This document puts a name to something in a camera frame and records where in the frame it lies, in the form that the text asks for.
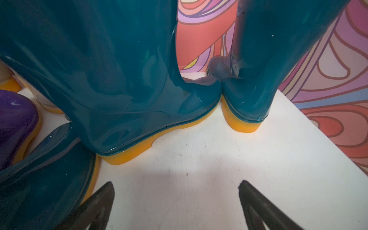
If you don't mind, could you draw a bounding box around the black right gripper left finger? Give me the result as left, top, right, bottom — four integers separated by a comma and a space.
54, 182, 115, 230

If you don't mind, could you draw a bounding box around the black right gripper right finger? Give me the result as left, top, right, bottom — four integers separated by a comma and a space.
238, 180, 302, 230

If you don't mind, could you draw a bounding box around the purple rain boot front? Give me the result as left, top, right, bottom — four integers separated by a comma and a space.
1, 90, 42, 170

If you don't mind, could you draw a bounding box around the beige rain boot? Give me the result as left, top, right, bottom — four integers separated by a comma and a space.
1, 61, 63, 114

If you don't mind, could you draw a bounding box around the teal rain boot centre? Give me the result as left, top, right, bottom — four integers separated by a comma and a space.
1, 1, 221, 165

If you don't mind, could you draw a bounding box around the teal rain boot far right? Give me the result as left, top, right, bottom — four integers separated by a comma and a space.
207, 1, 348, 133

